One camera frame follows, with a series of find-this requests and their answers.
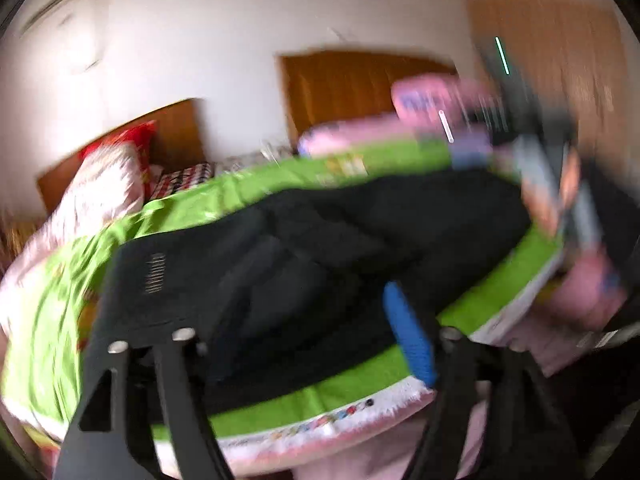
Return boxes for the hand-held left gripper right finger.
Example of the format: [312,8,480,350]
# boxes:
[382,281,581,480]

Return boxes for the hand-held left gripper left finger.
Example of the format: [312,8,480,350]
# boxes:
[52,329,236,480]

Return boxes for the black fleece pants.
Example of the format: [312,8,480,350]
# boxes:
[97,167,533,416]

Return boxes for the person's right hand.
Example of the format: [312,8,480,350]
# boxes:
[527,152,583,236]

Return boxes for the lavender cloth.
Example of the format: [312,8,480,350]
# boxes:
[450,130,496,168]

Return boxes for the light wooden wardrobe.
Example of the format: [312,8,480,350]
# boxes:
[467,0,621,171]

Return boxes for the rolled pink blanket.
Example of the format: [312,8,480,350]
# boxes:
[391,75,493,128]

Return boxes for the green printed mat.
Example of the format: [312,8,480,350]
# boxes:
[0,140,566,443]

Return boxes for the pink bedsheet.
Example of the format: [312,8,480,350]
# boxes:
[298,112,501,158]

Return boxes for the panelled wooden headboard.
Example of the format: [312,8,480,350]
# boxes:
[277,50,458,148]

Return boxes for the red plaid bedsheet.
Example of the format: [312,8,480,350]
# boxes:
[147,159,223,198]

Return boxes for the pink floral quilt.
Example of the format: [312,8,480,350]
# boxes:
[0,145,146,286]

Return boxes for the nightstand with floral cover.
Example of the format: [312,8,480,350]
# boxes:
[220,145,298,173]

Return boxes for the red floral pillow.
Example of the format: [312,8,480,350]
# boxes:
[80,121,157,196]

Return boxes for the plain wooden headboard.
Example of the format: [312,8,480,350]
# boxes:
[36,98,207,213]

